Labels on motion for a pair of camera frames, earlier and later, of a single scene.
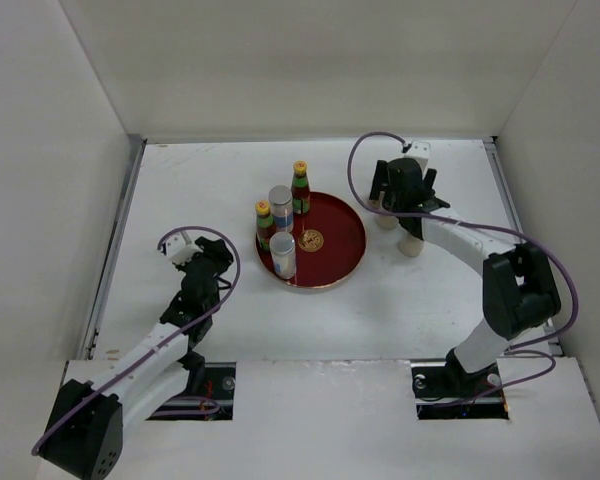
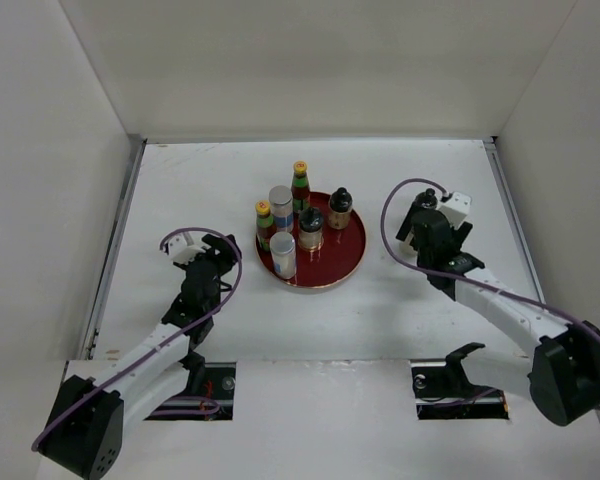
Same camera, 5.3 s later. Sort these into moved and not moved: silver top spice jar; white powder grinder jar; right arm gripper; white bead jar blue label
Moved: white powder grinder jar; right arm gripper
Not moved: silver top spice jar; white bead jar blue label
